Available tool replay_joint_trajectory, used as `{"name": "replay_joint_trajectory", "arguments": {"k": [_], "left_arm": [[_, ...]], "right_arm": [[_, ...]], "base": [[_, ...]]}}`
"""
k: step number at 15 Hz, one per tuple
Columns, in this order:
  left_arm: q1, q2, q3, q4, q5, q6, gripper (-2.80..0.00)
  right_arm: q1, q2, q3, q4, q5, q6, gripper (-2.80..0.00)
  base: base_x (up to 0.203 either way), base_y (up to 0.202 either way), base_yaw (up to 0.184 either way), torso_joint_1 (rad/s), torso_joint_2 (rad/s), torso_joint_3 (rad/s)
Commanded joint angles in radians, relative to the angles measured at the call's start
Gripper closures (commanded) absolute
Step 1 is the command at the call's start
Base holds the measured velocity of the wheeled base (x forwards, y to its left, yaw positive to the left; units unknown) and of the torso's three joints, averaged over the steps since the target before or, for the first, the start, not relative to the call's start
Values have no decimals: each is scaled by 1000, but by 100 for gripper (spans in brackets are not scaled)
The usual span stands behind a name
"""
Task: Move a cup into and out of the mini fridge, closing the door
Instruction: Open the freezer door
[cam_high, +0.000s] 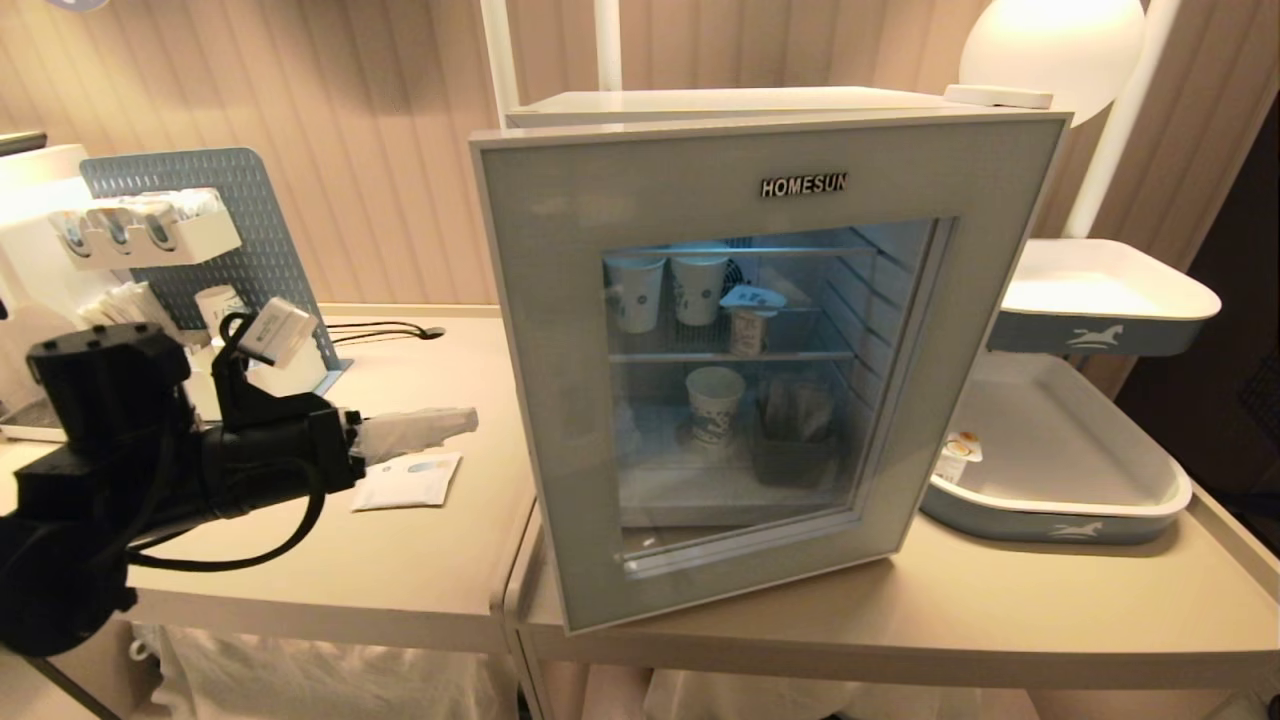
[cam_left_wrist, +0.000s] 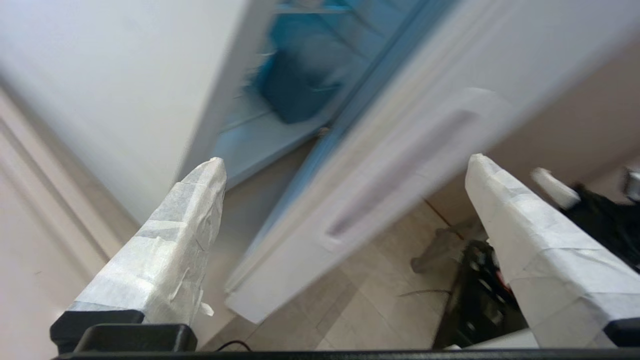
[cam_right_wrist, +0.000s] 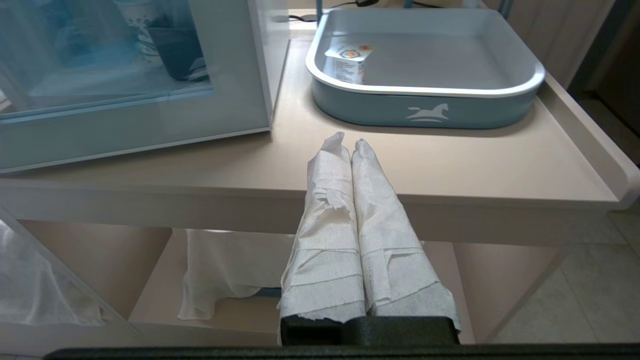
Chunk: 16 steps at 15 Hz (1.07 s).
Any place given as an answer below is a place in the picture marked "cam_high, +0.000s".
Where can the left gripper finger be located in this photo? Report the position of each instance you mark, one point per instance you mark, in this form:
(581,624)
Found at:
(415,430)

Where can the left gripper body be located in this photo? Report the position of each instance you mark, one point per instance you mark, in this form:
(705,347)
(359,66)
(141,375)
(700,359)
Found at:
(270,450)

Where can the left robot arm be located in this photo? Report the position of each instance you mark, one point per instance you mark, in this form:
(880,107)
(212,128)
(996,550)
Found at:
(95,420)

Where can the glass mini fridge door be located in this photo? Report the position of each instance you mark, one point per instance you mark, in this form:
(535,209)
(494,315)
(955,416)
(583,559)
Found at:
(560,400)

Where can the white paper cup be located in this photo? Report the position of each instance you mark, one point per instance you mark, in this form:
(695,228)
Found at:
(699,288)
(215,305)
(715,405)
(637,292)

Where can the small lidded cup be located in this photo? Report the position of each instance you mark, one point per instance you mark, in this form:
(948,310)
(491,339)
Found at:
(748,325)

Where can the grey mini fridge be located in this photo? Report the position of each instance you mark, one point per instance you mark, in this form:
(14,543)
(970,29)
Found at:
(720,105)

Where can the white paper packet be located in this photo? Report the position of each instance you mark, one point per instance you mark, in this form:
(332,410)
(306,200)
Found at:
(408,482)

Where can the blue pegboard stand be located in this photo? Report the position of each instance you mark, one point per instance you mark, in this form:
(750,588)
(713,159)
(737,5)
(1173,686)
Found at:
(265,240)

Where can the white cloth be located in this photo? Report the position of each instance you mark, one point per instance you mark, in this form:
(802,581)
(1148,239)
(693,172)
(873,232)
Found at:
(320,675)

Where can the white pod holder shelf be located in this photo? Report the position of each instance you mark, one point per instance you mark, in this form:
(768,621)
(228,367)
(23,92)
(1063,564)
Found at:
(150,238)

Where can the white coffee machine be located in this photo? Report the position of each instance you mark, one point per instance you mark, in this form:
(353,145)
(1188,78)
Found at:
(35,250)

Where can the dark box of packets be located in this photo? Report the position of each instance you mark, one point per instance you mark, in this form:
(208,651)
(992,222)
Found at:
(795,445)

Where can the white and blue tray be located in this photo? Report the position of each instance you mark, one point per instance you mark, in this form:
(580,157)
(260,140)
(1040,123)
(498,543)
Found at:
(1060,450)
(1100,290)

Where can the white globe lamp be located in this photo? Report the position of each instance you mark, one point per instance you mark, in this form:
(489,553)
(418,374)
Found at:
(1050,50)

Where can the white tray stand pole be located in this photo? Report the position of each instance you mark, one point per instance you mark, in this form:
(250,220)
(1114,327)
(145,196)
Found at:
(1120,120)

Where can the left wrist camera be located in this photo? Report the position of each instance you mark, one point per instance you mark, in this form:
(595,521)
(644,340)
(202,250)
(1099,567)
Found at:
(275,332)

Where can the white frame post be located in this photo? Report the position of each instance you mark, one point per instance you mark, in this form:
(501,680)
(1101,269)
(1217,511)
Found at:
(500,55)
(608,45)

